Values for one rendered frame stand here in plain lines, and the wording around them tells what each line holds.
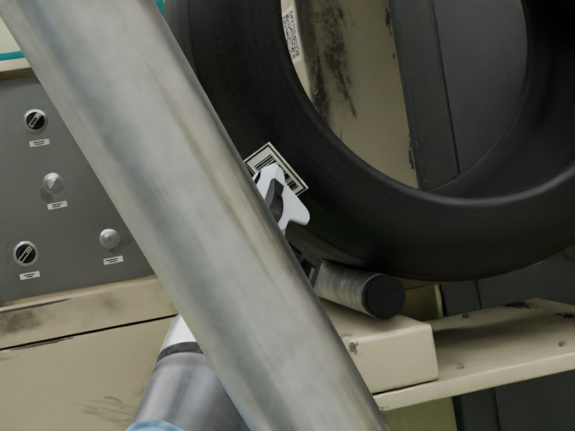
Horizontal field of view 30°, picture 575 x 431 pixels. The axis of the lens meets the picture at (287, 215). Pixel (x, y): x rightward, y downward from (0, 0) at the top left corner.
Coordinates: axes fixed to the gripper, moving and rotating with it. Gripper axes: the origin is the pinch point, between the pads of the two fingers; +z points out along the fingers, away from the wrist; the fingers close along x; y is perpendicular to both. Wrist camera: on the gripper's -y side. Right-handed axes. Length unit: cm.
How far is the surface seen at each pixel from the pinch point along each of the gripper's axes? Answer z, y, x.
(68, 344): 17, 12, -67
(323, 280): 6.6, 18.1, -12.4
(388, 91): 41.0, 17.7, -9.8
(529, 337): 7.9, 39.1, 0.5
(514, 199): 7.2, 21.2, 12.8
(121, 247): 33, 11, -60
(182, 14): 11.0, -14.5, -1.1
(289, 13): 46.6, 2.2, -15.3
